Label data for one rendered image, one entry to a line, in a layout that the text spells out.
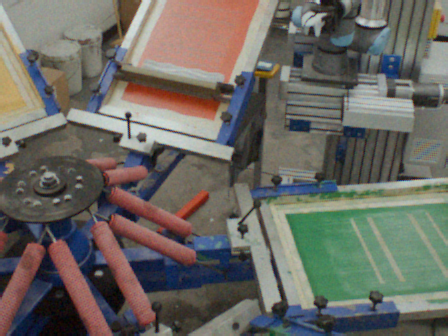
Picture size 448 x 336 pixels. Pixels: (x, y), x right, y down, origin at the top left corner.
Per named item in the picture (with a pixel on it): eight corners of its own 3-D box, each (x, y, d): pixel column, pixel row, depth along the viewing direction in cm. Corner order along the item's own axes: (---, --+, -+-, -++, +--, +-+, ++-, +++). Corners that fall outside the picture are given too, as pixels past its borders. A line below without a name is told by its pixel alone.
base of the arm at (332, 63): (348, 60, 244) (351, 38, 239) (349, 77, 232) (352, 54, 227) (312, 57, 247) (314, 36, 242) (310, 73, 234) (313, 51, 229)
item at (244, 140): (247, 147, 301) (249, 92, 284) (263, 151, 298) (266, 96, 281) (212, 200, 265) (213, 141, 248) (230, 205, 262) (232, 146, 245)
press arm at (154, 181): (209, 111, 287) (209, 100, 283) (220, 113, 285) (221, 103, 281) (62, 291, 190) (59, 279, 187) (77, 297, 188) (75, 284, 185)
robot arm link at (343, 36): (326, 34, 208) (330, 4, 202) (356, 41, 203) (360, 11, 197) (316, 41, 203) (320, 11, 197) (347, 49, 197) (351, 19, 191)
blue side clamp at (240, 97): (244, 78, 230) (241, 69, 224) (256, 80, 229) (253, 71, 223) (219, 145, 219) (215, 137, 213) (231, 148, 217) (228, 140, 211)
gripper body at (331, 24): (330, 37, 178) (346, 24, 187) (329, 10, 175) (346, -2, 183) (307, 35, 183) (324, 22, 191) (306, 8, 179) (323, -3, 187)
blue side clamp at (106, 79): (121, 54, 249) (115, 44, 243) (131, 56, 248) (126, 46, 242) (92, 114, 238) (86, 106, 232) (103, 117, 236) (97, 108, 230)
